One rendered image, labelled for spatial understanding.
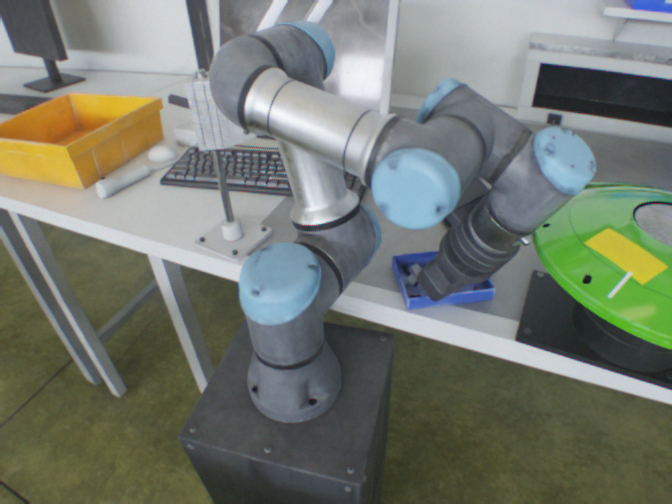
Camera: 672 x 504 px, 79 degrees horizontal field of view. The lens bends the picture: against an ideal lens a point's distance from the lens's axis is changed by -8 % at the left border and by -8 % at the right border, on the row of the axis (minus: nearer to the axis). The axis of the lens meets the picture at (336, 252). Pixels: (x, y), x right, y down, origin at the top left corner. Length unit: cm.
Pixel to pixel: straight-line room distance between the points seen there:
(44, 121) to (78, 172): 38
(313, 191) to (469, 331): 28
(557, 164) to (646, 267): 16
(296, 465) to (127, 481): 113
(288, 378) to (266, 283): 14
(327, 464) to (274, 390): 11
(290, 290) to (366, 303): 21
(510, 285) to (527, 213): 27
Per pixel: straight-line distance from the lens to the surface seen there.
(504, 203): 44
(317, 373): 56
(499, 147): 42
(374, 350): 66
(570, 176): 41
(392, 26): 105
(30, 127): 141
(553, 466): 162
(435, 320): 62
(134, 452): 169
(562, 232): 54
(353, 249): 54
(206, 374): 123
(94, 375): 188
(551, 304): 67
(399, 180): 32
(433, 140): 33
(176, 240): 82
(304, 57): 48
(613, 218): 56
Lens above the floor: 136
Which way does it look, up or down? 38 degrees down
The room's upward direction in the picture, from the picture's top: 3 degrees counter-clockwise
